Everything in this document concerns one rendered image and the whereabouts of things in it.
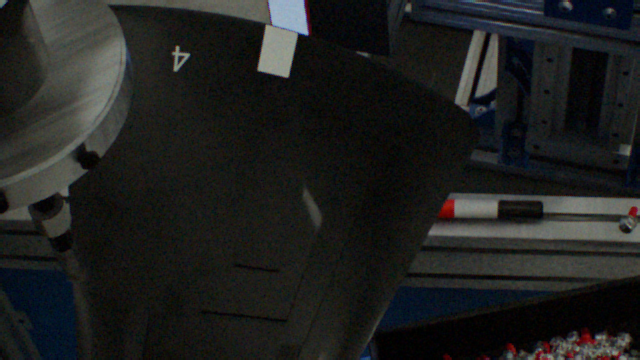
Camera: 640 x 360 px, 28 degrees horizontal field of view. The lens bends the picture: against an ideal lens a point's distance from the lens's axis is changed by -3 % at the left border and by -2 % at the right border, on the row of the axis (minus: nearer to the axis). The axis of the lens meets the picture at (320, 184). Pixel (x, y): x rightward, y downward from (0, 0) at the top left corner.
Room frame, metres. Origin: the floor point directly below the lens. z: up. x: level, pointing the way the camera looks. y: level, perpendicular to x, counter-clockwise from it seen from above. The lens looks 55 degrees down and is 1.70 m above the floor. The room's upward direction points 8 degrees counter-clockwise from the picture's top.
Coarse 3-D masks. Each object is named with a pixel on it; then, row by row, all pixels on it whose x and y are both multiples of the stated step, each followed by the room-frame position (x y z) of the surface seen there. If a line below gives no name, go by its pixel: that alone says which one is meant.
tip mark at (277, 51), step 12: (276, 36) 0.45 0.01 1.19; (288, 36) 0.46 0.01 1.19; (264, 48) 0.45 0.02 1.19; (276, 48) 0.45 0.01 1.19; (288, 48) 0.45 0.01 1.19; (264, 60) 0.44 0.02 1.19; (276, 60) 0.44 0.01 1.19; (288, 60) 0.44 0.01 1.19; (276, 72) 0.43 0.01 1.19; (288, 72) 0.43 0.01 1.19
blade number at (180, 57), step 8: (168, 40) 0.45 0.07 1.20; (176, 40) 0.45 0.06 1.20; (184, 40) 0.45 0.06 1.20; (192, 40) 0.45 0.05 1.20; (168, 48) 0.44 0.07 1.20; (176, 48) 0.44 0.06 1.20; (184, 48) 0.44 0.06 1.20; (192, 48) 0.44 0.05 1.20; (200, 48) 0.44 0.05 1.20; (168, 56) 0.44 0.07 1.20; (176, 56) 0.44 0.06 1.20; (184, 56) 0.44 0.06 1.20; (192, 56) 0.44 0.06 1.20; (160, 64) 0.43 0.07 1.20; (168, 64) 0.43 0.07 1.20; (176, 64) 0.43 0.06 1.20; (184, 64) 0.43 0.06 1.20; (192, 64) 0.43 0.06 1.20; (160, 72) 0.43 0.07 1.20; (168, 72) 0.43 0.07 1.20; (176, 72) 0.43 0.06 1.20; (184, 72) 0.43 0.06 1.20; (192, 72) 0.43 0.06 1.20; (168, 80) 0.42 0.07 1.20; (176, 80) 0.42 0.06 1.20; (184, 80) 0.42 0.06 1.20; (192, 80) 0.42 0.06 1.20
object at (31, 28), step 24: (0, 0) 0.20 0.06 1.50; (24, 0) 0.21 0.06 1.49; (0, 24) 0.20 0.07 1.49; (24, 24) 0.21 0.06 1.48; (0, 48) 0.20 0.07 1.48; (24, 48) 0.20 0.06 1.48; (0, 72) 0.20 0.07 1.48; (24, 72) 0.20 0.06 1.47; (0, 96) 0.20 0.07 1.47; (24, 96) 0.20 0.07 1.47
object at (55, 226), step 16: (32, 208) 0.21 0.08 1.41; (48, 208) 0.21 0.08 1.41; (64, 208) 0.21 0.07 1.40; (48, 224) 0.21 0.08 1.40; (64, 224) 0.21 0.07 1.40; (64, 240) 0.21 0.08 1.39; (64, 256) 0.21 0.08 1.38; (80, 256) 0.21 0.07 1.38; (64, 272) 0.21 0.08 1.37; (80, 272) 0.21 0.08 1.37
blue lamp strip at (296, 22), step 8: (272, 0) 0.55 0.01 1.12; (280, 0) 0.55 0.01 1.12; (288, 0) 0.55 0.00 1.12; (296, 0) 0.55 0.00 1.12; (272, 8) 0.55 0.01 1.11; (280, 8) 0.55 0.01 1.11; (288, 8) 0.55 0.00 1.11; (296, 8) 0.55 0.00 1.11; (272, 16) 0.55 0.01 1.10; (280, 16) 0.55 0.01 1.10; (288, 16) 0.55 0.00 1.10; (296, 16) 0.55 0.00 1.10; (304, 16) 0.55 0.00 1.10; (280, 24) 0.55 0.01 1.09; (288, 24) 0.55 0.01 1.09; (296, 24) 0.55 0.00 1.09; (304, 24) 0.54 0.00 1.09; (304, 32) 0.55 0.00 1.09
